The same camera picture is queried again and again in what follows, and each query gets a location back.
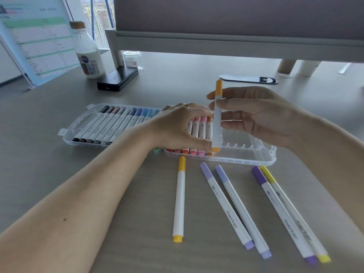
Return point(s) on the purple marker cap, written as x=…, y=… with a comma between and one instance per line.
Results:
x=259, y=175

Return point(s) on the copper-ended white marker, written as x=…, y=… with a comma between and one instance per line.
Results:
x=209, y=130

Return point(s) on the sky-blue-ended white marker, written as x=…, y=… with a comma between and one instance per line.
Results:
x=148, y=114
x=142, y=115

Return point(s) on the brown-ended white marker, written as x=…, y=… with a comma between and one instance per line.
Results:
x=98, y=125

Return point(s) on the tan-ended white marker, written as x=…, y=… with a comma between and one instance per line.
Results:
x=103, y=125

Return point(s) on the pink-ended white marker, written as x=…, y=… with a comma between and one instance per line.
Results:
x=195, y=127

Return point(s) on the light-pink-ended white marker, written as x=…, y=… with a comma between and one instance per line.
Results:
x=202, y=129

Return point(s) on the grey desk divider shelf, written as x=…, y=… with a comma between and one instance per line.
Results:
x=236, y=14

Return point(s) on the light-pink marker cap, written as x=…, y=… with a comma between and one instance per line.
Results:
x=203, y=119

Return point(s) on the person's right forearm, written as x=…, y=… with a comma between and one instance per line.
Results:
x=332, y=162

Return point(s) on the red-tipped white marker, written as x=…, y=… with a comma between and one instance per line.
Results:
x=189, y=126

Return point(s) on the lavender-ended white marker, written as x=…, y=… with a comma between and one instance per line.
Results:
x=227, y=207

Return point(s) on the orange-tipped white marker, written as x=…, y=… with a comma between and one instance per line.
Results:
x=217, y=130

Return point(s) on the person's right hand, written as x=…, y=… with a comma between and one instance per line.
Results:
x=264, y=116

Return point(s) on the brown paper cup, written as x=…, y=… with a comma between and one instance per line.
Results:
x=286, y=66

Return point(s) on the purple-ended white marker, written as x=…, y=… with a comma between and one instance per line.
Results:
x=284, y=216

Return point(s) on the black rectangular power bank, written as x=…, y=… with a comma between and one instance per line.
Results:
x=118, y=79

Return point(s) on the white milk bottle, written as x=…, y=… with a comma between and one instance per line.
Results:
x=89, y=59

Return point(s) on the periwinkle marker cap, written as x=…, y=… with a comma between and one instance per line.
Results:
x=221, y=173

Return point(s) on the periwinkle-ended white marker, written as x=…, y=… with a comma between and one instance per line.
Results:
x=244, y=213

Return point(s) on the clear plastic marker case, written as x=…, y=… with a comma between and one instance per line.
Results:
x=250, y=154

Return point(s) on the lavender marker cap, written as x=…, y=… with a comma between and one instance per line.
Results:
x=206, y=170

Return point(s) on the yellow-tipped white marker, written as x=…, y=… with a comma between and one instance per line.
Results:
x=179, y=204

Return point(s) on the person's left hand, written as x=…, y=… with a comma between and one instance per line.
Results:
x=173, y=130

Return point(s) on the sky-blue marker cap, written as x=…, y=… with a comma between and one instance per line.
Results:
x=145, y=112
x=150, y=112

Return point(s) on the grey desk shelf riser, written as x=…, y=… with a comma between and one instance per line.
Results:
x=227, y=45

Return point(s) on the blue marker cap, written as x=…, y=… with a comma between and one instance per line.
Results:
x=138, y=112

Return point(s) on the white paper cup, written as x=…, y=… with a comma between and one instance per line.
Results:
x=308, y=68

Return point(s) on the yellow marker cap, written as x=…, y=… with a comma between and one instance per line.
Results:
x=182, y=164

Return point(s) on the white paper slip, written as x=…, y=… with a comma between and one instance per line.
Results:
x=346, y=68

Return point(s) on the yellow-green-tipped white marker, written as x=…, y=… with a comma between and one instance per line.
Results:
x=295, y=216

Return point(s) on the black-ended white marker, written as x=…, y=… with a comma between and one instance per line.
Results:
x=91, y=124

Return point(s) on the navy-ended white marker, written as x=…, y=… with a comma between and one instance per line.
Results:
x=123, y=126

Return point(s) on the small clear jar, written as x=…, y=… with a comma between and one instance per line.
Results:
x=132, y=60

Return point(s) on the yellow-green marker cap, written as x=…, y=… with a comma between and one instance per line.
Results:
x=267, y=174

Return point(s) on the blue-ended white marker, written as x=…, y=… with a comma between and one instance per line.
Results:
x=133, y=119

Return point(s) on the person's left forearm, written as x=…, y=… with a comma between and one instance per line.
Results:
x=65, y=221

